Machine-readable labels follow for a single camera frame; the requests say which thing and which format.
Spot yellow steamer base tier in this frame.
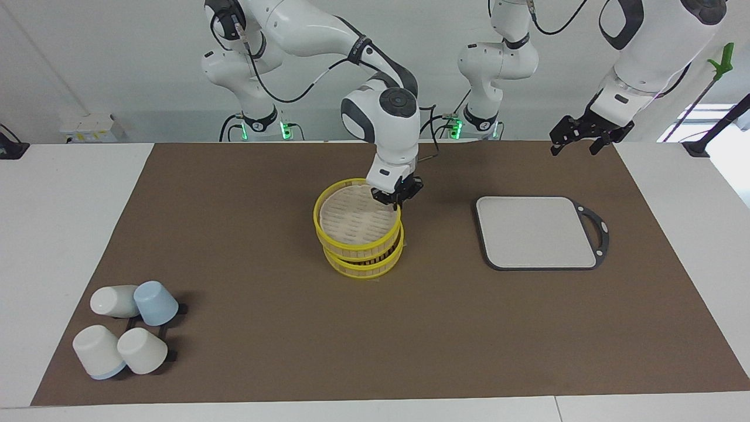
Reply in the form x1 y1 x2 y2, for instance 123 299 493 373
323 226 406 280

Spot black left base cable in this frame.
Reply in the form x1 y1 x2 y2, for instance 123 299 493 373
423 88 472 140

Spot grey cutting board black rim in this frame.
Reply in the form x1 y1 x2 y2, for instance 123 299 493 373
473 196 610 271

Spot white cup with blue rim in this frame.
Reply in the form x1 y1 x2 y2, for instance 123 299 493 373
73 325 127 380

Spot plain white cup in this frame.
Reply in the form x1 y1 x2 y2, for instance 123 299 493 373
117 327 169 375

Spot black left shoulder cable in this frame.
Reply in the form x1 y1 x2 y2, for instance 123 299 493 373
527 0 587 36

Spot green clamp on thin rod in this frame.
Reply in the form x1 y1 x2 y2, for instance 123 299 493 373
674 42 735 140

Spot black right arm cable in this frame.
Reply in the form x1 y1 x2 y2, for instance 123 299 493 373
231 15 441 166

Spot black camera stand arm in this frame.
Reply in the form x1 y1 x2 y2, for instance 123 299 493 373
683 94 750 158

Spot white power strip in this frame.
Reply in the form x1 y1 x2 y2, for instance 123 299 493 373
59 114 127 143

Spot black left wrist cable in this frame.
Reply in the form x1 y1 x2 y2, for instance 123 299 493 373
655 62 693 100

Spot brown table mat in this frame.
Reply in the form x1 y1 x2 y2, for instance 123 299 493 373
30 141 750 407

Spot black clamp mount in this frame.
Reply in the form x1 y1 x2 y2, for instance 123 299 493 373
0 124 30 160

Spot white cup lying sideways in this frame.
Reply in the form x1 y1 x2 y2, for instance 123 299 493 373
90 285 141 318

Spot light blue cup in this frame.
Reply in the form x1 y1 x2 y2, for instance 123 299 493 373
134 281 179 326

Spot yellow steamer tier with slats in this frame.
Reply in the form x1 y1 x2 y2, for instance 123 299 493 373
313 178 404 262

